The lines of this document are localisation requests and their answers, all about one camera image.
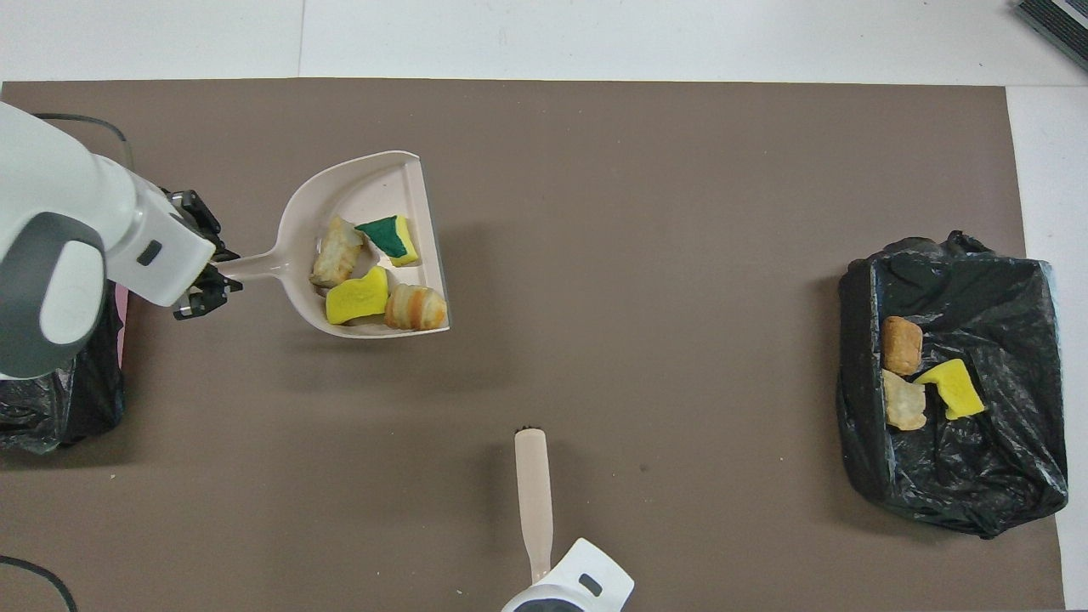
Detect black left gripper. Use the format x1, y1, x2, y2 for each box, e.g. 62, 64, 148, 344
166, 189, 245, 322

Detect pale bread piece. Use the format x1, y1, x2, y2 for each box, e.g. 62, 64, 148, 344
309, 215, 366, 288

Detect plain yellow sponge piece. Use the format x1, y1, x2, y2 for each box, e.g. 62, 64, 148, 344
325, 266, 391, 326

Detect small green yellow sponge piece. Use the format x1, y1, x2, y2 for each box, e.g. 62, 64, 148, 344
354, 215, 420, 268

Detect beige plastic dustpan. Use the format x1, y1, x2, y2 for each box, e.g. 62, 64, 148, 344
217, 150, 451, 340

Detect orange striped croissant piece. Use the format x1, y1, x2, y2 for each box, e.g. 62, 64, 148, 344
384, 284, 448, 332

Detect beige hand brush black bristles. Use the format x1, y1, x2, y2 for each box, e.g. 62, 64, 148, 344
514, 422, 554, 586

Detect brown oval bread roll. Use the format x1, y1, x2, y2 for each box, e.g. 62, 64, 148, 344
881, 316, 924, 377

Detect torn orange crust bread piece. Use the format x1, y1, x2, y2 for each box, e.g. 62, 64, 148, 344
881, 369, 928, 432

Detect large green yellow sponge piece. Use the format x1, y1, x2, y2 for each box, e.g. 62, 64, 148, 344
914, 359, 987, 422

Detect black bag lined pink bin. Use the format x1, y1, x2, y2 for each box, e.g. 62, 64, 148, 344
0, 285, 128, 456

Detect brown table mat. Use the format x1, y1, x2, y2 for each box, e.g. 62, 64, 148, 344
0, 78, 1065, 612

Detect grey ribbed object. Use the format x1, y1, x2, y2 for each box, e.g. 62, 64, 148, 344
1013, 0, 1088, 73

